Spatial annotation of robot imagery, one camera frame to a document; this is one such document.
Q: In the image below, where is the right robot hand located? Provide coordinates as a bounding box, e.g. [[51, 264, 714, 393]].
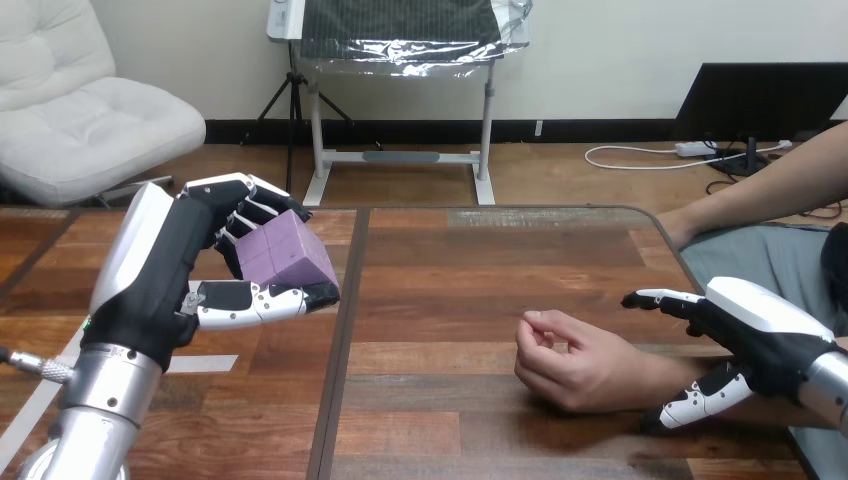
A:
[[620, 276, 843, 433]]

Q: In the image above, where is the person's hand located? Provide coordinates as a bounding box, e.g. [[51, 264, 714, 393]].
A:
[[513, 309, 655, 416]]

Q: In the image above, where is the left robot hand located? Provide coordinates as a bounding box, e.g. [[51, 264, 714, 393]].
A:
[[80, 172, 342, 373]]

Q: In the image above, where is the purple block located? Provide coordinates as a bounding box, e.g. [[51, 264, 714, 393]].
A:
[[234, 209, 341, 291]]

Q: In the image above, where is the person's body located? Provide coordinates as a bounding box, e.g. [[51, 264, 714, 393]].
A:
[[680, 221, 848, 480]]

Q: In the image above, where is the white cushioned chair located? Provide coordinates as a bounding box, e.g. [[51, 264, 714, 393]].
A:
[[0, 0, 207, 209]]

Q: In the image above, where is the white power strip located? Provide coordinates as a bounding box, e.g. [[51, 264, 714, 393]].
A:
[[673, 139, 721, 160]]

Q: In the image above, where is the black tripod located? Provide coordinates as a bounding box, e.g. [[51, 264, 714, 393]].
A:
[[254, 40, 356, 195]]

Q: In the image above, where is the dark screen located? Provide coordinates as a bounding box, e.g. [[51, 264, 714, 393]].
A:
[[671, 62, 848, 178]]

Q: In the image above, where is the white desk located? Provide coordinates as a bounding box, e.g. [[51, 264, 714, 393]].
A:
[[266, 0, 533, 207]]

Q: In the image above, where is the foil sheet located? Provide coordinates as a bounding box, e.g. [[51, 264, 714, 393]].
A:
[[294, 0, 534, 79]]

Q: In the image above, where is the dark ribbed mat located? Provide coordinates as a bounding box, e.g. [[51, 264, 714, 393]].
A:
[[300, 0, 503, 62]]

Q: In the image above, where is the tangle of cables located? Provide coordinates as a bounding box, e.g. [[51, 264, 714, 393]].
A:
[[702, 132, 848, 221]]

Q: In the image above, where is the white cable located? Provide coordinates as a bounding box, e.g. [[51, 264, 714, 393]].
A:
[[583, 139, 794, 172]]

